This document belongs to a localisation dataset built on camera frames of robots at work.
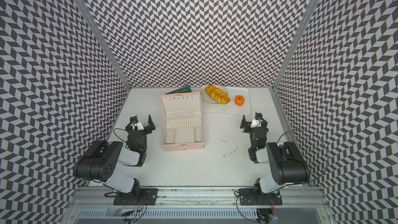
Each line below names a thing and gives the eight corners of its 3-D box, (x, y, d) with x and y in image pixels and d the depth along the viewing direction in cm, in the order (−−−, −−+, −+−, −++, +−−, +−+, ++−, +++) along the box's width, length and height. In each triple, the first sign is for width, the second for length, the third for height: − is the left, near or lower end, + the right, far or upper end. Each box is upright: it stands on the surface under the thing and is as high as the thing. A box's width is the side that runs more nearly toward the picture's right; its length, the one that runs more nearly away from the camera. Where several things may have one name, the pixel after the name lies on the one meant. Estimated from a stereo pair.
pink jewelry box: (160, 151, 89) (150, 135, 73) (168, 110, 107) (162, 91, 92) (203, 151, 89) (202, 135, 73) (203, 110, 107) (203, 91, 92)
